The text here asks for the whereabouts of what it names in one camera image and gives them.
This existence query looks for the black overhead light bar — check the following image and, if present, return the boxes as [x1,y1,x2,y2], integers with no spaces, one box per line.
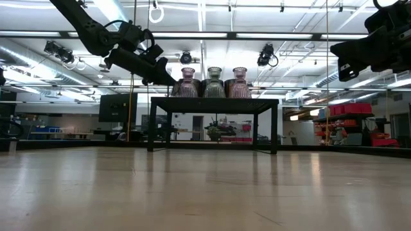
[0,30,369,42]

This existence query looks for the black monitor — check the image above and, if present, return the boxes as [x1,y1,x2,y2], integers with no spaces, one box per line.
[98,92,138,123]

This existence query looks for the black hanging cable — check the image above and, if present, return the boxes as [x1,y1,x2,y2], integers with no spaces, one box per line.
[146,0,151,97]

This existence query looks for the black ceiling camera with cable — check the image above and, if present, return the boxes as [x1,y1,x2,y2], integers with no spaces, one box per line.
[256,43,279,68]

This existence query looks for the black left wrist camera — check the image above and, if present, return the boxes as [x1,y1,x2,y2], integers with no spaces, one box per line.
[137,44,164,65]

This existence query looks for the red storage bins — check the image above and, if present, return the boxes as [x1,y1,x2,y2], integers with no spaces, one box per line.
[371,133,401,148]

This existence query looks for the yellow hanging cable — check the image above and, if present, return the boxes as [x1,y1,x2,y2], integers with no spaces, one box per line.
[127,0,137,142]

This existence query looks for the blue storage bins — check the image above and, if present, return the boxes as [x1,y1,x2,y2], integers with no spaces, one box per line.
[33,125,62,134]

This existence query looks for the black aluminium table frame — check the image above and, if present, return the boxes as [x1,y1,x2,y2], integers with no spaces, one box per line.
[14,138,411,158]

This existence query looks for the orange label metal candle tin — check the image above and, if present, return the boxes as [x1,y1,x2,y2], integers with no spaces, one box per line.
[223,78,250,99]

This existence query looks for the white cable loop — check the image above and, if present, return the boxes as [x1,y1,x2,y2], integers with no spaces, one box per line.
[148,0,165,24]

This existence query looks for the red bin storage rack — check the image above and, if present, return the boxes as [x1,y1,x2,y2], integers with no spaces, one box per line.
[313,101,376,147]

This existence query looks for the black perforated metal shelf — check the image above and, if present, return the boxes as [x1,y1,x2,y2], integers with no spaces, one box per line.
[146,96,279,155]

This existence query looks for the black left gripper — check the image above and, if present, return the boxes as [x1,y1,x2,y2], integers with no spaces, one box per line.
[104,47,177,87]

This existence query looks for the pink glass candlestick holder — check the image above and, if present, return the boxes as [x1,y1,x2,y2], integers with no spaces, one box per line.
[228,66,252,99]
[175,67,199,98]

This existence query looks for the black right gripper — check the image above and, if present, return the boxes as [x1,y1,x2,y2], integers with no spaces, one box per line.
[329,0,411,82]

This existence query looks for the small potted plant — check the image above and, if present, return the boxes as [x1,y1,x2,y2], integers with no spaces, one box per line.
[207,126,222,142]

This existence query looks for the clear ribbed glass vase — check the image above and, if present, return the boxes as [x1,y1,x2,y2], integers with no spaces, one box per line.
[202,66,227,99]

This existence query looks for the thin hanging cable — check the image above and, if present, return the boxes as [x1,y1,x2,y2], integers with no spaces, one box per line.
[325,0,330,146]

